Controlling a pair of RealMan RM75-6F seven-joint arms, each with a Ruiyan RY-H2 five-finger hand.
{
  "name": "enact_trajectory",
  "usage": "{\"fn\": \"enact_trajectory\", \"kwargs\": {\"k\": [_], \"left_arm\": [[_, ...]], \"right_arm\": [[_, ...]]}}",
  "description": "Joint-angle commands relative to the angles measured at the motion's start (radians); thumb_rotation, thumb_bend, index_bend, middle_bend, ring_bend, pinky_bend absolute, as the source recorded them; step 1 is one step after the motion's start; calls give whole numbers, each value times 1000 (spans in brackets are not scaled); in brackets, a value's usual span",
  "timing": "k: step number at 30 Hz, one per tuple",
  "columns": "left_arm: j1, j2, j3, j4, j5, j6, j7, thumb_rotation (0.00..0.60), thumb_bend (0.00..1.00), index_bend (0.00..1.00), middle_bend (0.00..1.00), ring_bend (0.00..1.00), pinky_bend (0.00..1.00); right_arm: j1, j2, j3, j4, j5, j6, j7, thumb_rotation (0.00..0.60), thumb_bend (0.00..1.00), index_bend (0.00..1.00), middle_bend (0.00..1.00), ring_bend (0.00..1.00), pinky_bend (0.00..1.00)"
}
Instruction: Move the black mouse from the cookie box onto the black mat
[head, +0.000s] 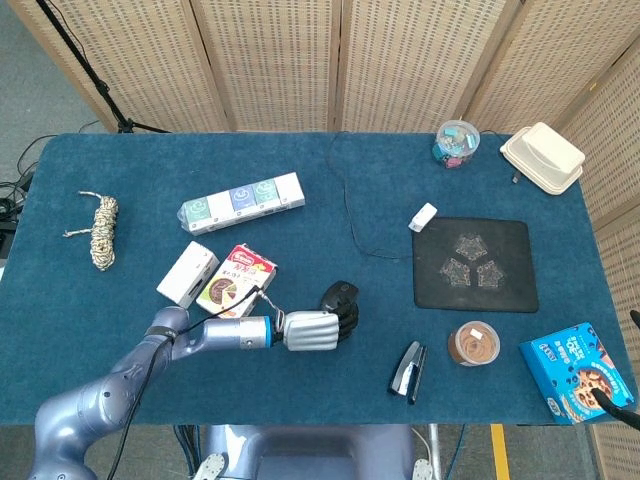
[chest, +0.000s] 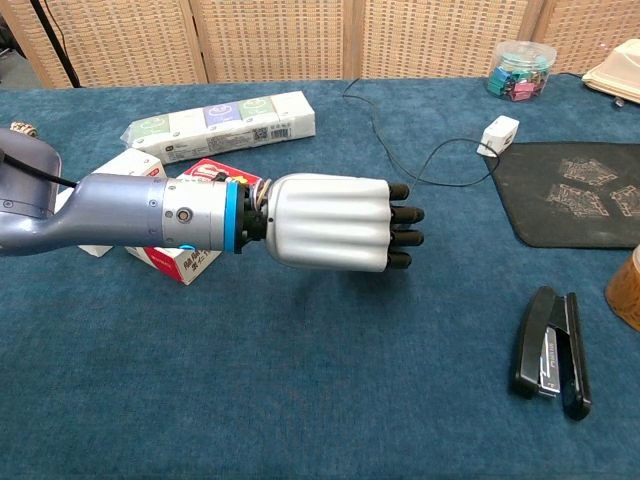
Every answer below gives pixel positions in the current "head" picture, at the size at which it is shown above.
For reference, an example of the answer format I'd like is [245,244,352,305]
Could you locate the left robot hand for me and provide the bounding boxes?
[272,294,361,352]

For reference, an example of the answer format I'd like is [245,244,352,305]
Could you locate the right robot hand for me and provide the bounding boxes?
[591,308,640,431]

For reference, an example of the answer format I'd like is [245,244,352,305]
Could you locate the black computer mouse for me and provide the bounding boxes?
[319,280,360,314]

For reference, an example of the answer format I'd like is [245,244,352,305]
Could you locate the black mouse pad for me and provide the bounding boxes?
[411,217,540,314]

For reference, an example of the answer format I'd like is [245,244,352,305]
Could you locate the blue table cloth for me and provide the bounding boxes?
[0,130,639,427]

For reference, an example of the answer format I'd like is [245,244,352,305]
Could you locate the blue cookie box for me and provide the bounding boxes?
[518,321,636,426]

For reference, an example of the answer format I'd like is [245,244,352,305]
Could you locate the red white cookie box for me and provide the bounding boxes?
[195,243,279,320]

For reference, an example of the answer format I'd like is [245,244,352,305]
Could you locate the black stapler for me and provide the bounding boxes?
[387,340,430,405]

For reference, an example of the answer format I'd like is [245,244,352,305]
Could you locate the grey-blue robot torso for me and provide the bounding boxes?
[192,424,434,480]

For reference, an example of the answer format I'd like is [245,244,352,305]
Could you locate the white stapler carton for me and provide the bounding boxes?
[156,240,221,310]

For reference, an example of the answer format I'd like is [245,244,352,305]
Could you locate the wrapped tissue multipack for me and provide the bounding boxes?
[177,171,306,237]

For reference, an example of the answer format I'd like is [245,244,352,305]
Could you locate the small white adapter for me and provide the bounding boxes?
[407,202,439,233]

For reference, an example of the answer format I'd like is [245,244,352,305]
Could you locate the brown round lidded tub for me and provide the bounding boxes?
[447,321,502,368]

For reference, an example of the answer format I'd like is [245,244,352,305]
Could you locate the metal table leg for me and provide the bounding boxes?
[428,424,444,480]

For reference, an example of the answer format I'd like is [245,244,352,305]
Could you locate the clear jar of binder clips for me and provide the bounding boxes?
[431,119,481,170]

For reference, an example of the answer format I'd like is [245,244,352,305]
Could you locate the beige takeout container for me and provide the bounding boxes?
[500,121,586,196]

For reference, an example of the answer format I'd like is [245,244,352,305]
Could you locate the woven folding screen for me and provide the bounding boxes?
[7,0,640,480]

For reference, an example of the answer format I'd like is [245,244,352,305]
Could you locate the black tripod stand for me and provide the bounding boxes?
[34,0,171,135]

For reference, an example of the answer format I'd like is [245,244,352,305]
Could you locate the coiled speckled rope bundle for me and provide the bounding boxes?
[63,190,119,272]

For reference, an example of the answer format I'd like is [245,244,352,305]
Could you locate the thin black cable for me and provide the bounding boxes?
[324,128,522,261]

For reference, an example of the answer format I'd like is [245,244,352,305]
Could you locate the black floor cable bundle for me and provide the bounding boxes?
[0,118,101,241]

